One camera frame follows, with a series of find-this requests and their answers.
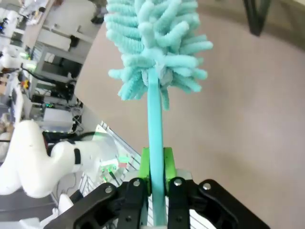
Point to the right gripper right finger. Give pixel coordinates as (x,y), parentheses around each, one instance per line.
(181,205)

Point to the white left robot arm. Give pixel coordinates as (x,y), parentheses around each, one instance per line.
(26,155)

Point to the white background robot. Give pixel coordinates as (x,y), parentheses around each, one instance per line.
(9,59)

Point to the teal microfibre duster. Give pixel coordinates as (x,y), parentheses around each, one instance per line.
(156,119)

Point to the silver computer box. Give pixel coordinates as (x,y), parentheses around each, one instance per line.
(57,118)

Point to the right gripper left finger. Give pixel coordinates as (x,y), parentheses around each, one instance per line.
(128,205)

